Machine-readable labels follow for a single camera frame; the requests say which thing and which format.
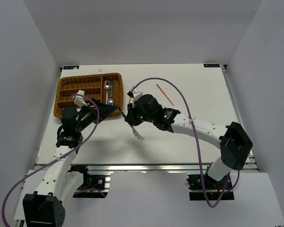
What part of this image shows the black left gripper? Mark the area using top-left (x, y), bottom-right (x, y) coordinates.
top-left (75, 98), bottom-right (117, 132)

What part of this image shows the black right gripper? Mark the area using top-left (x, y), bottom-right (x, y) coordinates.
top-left (125, 101), bottom-right (155, 127)

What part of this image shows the black handled spoon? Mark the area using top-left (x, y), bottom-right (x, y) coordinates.
top-left (104, 80), bottom-right (114, 106)

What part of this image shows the black handled fork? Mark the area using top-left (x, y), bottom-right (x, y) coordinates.
top-left (116, 105), bottom-right (145, 141)

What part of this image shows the pink handled spoon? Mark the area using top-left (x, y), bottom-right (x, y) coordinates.
top-left (103, 80), bottom-right (115, 106)

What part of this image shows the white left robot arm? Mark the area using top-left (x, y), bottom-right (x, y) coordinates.
top-left (22, 99), bottom-right (117, 227)

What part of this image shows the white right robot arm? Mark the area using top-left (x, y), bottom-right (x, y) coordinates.
top-left (125, 89), bottom-right (253, 189)

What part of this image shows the woven wicker cutlery tray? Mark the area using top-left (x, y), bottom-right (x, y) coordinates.
top-left (53, 72), bottom-right (124, 119)

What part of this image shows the blue label left corner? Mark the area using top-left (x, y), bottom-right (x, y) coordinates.
top-left (63, 66), bottom-right (79, 70)

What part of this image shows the blue label corner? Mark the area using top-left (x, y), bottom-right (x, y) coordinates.
top-left (63, 66), bottom-right (79, 70)
top-left (203, 63), bottom-right (220, 68)

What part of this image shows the blue label right corner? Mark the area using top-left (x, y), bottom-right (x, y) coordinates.
top-left (203, 63), bottom-right (220, 68)

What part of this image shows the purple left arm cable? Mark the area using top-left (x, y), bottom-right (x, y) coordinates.
top-left (1, 94), bottom-right (100, 227)

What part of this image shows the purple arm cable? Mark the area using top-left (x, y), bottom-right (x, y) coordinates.
top-left (129, 77), bottom-right (240, 208)
top-left (1, 94), bottom-right (100, 227)

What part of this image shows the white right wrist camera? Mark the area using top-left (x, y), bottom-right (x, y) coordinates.
top-left (127, 88), bottom-right (143, 104)

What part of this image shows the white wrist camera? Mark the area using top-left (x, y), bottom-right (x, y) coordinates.
top-left (127, 88), bottom-right (143, 104)
top-left (71, 89), bottom-right (88, 108)

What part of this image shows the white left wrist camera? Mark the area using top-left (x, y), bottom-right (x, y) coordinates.
top-left (71, 89), bottom-right (88, 108)

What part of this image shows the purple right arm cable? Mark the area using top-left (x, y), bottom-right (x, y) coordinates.
top-left (129, 77), bottom-right (240, 208)

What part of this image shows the aluminium table edge rail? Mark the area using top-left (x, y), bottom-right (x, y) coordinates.
top-left (71, 164), bottom-right (200, 172)

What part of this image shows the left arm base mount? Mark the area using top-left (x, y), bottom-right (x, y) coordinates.
top-left (69, 166), bottom-right (110, 199)

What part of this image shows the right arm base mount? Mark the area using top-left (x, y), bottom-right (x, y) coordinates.
top-left (186, 165), bottom-right (235, 201)

